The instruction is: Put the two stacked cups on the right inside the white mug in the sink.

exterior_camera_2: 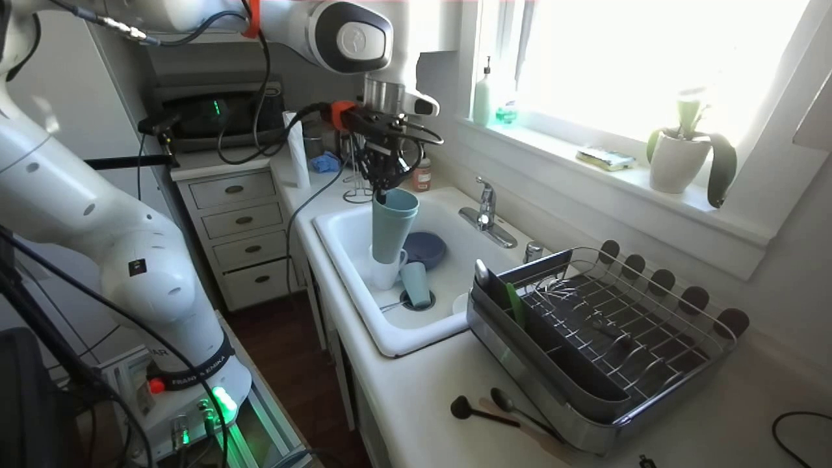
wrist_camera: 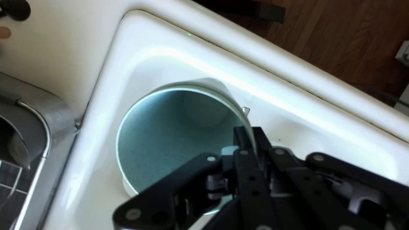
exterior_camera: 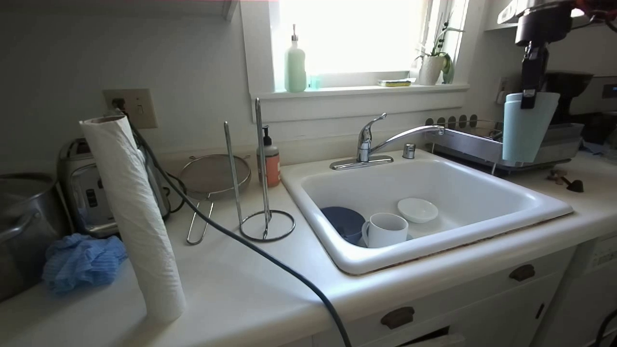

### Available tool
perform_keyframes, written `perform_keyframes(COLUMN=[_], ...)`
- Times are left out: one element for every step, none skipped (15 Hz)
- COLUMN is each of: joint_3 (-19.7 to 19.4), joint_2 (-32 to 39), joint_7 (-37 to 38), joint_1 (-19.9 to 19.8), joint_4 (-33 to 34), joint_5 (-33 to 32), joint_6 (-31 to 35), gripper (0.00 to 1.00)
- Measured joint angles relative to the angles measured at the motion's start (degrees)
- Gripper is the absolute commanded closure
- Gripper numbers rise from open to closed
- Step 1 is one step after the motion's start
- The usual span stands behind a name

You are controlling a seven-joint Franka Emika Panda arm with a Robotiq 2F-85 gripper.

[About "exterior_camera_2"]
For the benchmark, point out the drawer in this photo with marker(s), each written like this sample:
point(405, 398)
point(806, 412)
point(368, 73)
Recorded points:
point(208, 192)
point(221, 222)
point(231, 252)
point(240, 286)

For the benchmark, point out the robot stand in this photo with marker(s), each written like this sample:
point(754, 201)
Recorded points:
point(260, 435)

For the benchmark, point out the small green bottle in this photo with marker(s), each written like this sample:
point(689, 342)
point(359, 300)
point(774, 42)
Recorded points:
point(506, 115)

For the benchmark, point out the white soap dispenser bottle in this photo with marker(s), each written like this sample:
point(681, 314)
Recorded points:
point(481, 97)

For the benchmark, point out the black countertop oven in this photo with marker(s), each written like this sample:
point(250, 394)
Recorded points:
point(195, 117)

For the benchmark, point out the chrome sink sprayer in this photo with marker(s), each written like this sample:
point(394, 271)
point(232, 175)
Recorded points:
point(533, 252)

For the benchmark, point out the yellow sponge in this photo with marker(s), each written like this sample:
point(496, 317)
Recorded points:
point(606, 158)

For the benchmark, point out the metal spoon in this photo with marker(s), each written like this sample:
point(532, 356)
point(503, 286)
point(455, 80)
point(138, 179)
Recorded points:
point(502, 399)
point(481, 273)

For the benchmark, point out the window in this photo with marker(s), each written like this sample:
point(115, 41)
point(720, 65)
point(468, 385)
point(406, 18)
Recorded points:
point(637, 58)

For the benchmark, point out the white drawer cabinet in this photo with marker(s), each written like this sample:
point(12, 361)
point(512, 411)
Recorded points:
point(195, 170)

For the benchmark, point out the white paper towel roll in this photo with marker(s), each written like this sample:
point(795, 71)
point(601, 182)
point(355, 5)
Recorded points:
point(298, 153)

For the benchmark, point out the metal dish rack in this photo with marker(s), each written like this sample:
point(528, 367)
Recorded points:
point(585, 364)

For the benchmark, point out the white plate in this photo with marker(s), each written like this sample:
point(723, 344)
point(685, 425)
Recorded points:
point(460, 304)

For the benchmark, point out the green utensil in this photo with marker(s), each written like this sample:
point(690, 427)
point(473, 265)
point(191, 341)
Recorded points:
point(515, 304)

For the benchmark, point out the wooden spatula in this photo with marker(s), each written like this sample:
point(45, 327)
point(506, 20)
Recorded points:
point(546, 437)

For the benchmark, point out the chrome tap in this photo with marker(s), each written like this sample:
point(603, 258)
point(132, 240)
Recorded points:
point(486, 211)

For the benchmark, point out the white sink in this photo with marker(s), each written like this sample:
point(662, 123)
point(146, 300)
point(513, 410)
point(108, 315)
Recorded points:
point(351, 240)

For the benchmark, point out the potted plant in white pot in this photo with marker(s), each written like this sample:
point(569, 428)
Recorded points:
point(677, 162)

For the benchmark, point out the teal cup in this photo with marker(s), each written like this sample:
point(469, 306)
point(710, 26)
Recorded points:
point(416, 283)

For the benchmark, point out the blue cloth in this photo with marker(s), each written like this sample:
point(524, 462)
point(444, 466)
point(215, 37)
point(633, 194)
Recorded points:
point(325, 162)

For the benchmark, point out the camera on mount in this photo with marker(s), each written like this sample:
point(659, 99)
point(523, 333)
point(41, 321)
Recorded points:
point(156, 127)

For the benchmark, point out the stack of teal cups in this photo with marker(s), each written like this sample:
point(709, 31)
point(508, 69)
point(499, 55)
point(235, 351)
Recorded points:
point(392, 224)

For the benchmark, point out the orange pill bottle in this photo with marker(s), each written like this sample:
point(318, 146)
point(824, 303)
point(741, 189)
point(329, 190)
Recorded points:
point(422, 175)

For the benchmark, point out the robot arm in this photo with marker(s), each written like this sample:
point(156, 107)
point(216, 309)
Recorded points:
point(78, 195)

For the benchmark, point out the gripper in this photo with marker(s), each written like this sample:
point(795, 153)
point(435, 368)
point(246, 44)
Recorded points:
point(385, 144)

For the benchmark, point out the black spoon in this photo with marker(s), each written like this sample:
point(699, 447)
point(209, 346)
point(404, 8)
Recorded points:
point(463, 408)

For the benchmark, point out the white mug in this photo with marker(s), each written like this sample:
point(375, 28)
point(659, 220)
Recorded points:
point(385, 274)

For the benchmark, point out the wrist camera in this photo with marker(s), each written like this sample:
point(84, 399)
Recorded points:
point(370, 121)

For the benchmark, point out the white control box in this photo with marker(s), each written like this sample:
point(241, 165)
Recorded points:
point(127, 380)

